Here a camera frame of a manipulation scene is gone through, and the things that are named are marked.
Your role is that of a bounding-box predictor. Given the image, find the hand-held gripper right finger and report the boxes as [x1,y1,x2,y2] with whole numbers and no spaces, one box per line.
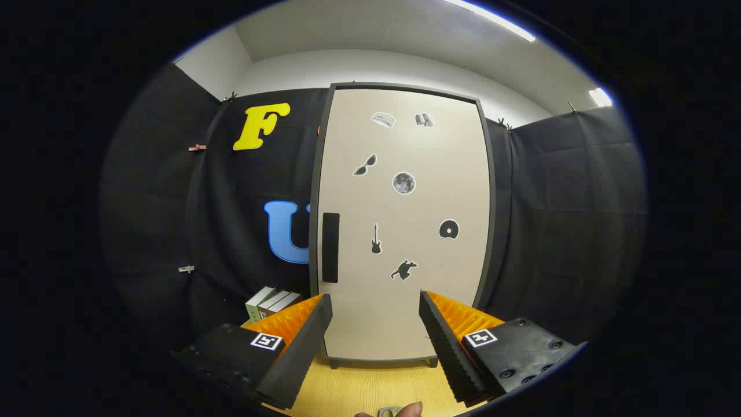
[419,290,588,407]

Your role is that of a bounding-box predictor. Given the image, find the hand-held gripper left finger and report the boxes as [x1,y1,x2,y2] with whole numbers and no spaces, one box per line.
[174,294,334,410]

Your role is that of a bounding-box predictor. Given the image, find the green book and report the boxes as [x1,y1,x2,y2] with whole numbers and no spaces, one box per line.
[245,286,276,321]

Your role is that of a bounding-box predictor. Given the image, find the black backdrop cloth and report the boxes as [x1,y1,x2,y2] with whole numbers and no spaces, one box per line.
[100,63,648,354]

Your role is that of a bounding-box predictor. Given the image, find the dark grey cabinet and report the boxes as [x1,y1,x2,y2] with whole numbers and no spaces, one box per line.
[309,82,497,370]

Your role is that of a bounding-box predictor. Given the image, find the long ceiling light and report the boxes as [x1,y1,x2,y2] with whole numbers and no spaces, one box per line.
[443,0,537,43]

